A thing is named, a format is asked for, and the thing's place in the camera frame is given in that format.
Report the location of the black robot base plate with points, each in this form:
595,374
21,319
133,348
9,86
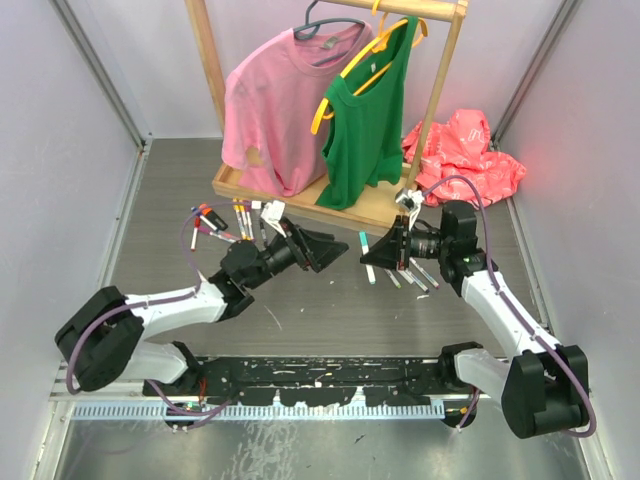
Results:
316,381

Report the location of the crumpled coral pink cloth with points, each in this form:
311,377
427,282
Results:
460,146

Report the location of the thin white pen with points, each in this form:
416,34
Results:
418,282

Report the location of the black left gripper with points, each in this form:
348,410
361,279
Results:
320,249

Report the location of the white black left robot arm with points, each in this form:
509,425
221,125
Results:
109,338

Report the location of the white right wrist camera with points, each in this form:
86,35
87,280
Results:
411,201

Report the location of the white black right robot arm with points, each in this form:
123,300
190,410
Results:
475,278

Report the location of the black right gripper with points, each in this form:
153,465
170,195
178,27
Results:
386,253

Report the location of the pink t-shirt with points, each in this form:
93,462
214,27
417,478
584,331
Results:
270,101

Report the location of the green tank top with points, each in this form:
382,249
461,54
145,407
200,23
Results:
363,111

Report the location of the slotted cable duct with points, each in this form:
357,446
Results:
156,410

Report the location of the wooden clothes rack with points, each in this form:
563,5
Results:
375,208

